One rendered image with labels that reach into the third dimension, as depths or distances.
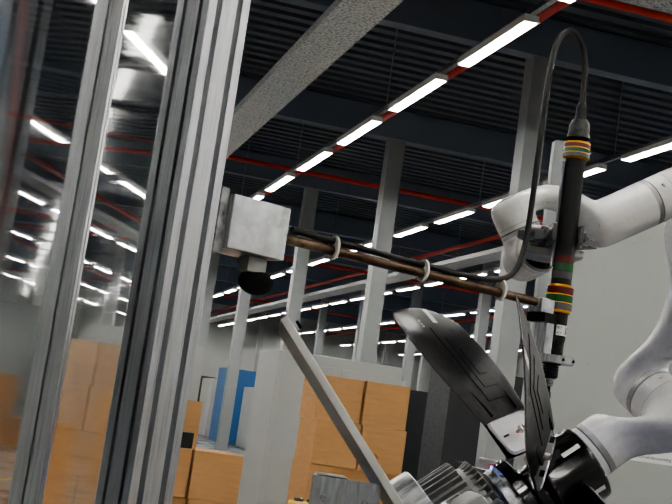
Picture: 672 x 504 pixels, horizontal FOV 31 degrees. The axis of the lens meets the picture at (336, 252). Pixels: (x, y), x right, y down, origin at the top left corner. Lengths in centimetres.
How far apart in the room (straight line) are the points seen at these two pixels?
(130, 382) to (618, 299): 258
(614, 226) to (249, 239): 92
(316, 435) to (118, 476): 850
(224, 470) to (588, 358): 586
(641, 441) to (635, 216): 54
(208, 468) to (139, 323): 790
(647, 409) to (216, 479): 700
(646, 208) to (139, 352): 114
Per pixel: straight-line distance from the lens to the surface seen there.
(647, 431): 262
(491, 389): 195
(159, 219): 154
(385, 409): 1015
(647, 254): 396
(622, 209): 231
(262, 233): 159
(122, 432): 153
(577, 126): 205
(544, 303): 197
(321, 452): 1002
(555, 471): 185
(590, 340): 388
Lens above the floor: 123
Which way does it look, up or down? 8 degrees up
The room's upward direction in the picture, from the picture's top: 8 degrees clockwise
